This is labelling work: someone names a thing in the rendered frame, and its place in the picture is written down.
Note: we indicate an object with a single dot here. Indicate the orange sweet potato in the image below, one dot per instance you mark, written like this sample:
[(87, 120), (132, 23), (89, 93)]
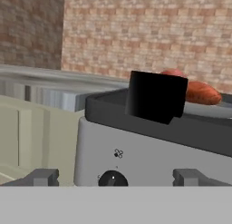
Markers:
[(203, 93)]

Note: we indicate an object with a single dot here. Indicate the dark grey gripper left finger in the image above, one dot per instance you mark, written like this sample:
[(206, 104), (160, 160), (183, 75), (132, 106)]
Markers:
[(42, 177)]

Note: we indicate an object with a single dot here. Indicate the grey stove with black hob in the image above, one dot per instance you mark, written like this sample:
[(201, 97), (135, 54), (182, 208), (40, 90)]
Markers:
[(169, 149)]

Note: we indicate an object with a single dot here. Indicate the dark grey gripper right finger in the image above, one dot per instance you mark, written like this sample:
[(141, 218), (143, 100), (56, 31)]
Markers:
[(187, 177)]

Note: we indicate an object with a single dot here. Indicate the black pan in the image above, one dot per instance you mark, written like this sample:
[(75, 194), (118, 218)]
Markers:
[(155, 96)]

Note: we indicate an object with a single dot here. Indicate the black stove knob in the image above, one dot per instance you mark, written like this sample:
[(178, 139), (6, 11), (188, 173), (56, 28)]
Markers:
[(113, 179)]

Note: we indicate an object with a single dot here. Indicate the red onion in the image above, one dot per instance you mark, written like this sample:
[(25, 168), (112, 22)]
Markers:
[(174, 72)]

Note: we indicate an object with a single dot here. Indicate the cream cupboard run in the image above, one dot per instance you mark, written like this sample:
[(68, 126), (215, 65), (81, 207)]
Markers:
[(36, 140)]

